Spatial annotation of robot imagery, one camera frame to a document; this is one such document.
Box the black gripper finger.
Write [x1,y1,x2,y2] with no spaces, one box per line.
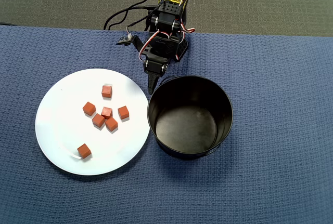
[147,73,160,95]

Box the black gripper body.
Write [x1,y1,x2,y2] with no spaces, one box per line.
[142,35,188,76]

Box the red cube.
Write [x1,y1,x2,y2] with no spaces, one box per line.
[101,85,113,99]
[82,101,97,117]
[117,105,130,120]
[92,113,106,128]
[105,116,119,132]
[76,143,92,159]
[100,106,113,120]

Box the white round plate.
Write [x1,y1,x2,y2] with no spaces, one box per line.
[35,68,151,177]

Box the black metal bucket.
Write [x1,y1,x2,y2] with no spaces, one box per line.
[147,75,234,160]

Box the blue woven table cloth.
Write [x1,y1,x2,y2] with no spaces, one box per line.
[0,24,333,224]

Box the small camera circuit board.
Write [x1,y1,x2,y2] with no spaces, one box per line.
[116,34,136,47]

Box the black camera cable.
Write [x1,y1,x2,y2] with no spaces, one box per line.
[103,0,163,31]

